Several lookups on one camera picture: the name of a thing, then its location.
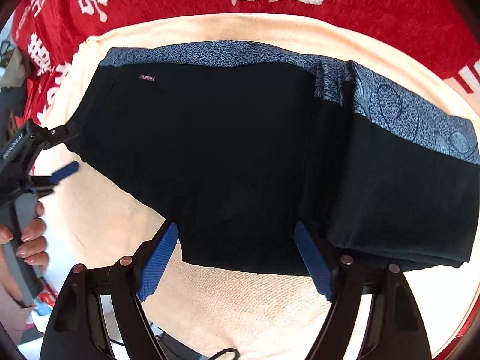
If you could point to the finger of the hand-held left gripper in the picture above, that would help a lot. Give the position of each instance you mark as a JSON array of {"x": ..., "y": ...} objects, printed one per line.
[
  {"x": 52, "y": 135},
  {"x": 65, "y": 169}
]

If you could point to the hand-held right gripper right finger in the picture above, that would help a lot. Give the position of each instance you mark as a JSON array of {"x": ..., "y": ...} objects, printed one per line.
[{"x": 313, "y": 266}]

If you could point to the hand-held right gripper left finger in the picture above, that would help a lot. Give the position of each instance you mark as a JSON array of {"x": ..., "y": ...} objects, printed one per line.
[{"x": 157, "y": 266}]

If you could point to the black pants with blue trim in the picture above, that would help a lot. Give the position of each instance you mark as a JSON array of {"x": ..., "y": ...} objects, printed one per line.
[{"x": 240, "y": 150}]

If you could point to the person's left hand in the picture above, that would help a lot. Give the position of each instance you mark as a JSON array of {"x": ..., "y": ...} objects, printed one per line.
[{"x": 32, "y": 238}]

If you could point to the peach towel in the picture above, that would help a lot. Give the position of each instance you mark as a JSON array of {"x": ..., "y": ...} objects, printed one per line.
[{"x": 105, "y": 210}]

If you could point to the red printed blanket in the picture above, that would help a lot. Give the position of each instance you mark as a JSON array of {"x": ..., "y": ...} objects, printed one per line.
[{"x": 375, "y": 11}]

